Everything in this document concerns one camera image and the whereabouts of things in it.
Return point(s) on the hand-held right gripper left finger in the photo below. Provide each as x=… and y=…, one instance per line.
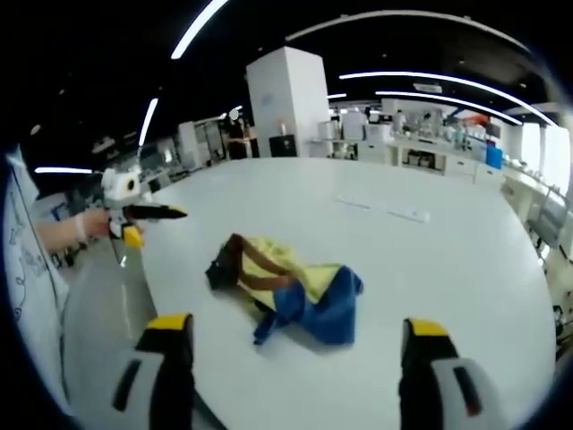
x=175, y=372

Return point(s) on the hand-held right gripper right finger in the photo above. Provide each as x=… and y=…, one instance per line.
x=423, y=372

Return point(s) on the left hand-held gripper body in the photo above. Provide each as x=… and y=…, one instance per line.
x=117, y=186

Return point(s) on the yellow blue brown garment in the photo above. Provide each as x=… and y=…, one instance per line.
x=309, y=300

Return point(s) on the person's left hand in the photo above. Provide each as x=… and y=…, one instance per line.
x=91, y=226

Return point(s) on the short ceiling light strip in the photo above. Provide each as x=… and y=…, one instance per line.
x=148, y=121
x=62, y=170

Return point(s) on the white shelf cabinet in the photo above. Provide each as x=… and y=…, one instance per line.
x=190, y=143

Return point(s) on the person's white printed shirt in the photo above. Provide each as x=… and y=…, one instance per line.
x=31, y=277

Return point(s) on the black box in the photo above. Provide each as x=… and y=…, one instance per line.
x=282, y=145

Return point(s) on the large white pillar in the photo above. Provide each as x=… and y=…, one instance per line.
x=286, y=98

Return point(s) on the long ceiling light strip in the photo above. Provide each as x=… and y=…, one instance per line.
x=403, y=22
x=438, y=87
x=197, y=29

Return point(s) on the white lab bench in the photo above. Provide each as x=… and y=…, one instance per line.
x=430, y=154

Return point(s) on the blue bin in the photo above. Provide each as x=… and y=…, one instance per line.
x=494, y=157

